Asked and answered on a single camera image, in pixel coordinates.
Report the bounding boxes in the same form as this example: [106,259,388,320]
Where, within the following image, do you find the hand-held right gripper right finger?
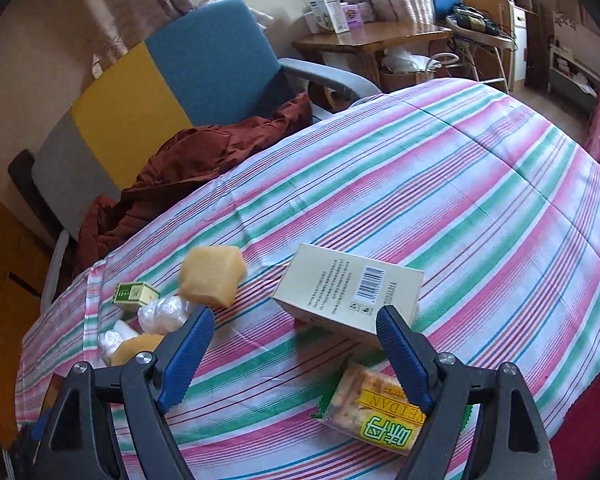
[375,304,556,480]

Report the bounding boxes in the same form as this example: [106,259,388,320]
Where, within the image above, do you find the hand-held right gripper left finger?
[40,305,216,480]

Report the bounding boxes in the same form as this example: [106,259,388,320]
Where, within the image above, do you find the white plastic-wrapped item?
[137,295,191,333]
[97,327,131,363]

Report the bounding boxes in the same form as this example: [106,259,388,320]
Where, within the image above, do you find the green yellow cracker packet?
[310,360,473,456]

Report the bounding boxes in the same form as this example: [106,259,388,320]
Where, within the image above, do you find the small green box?
[111,281,162,311]

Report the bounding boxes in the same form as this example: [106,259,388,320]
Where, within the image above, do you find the yellow sponge block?
[177,246,248,308]

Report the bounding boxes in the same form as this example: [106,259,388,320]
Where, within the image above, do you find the cream box with barcode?
[271,242,426,351]

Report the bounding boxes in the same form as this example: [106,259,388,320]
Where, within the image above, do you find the striped pink green blanket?
[15,77,600,480]

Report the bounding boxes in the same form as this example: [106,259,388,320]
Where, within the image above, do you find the dark red cloth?
[77,92,315,266]

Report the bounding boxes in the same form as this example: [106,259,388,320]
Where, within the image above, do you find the wooden wardrobe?
[0,180,51,441]

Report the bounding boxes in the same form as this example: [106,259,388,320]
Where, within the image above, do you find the white plastic bag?
[380,47,461,93]

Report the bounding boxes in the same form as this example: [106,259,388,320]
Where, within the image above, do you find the grey yellow blue chair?
[30,0,383,311]

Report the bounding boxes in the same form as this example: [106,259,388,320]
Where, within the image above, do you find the wooden desk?
[292,20,453,93]

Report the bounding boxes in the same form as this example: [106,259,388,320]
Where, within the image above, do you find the metal rack table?
[445,2,516,93]

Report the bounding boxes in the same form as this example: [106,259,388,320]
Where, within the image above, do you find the purple box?
[342,2,372,28]

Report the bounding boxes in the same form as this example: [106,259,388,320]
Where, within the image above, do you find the white boxes on desk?
[302,0,351,35]

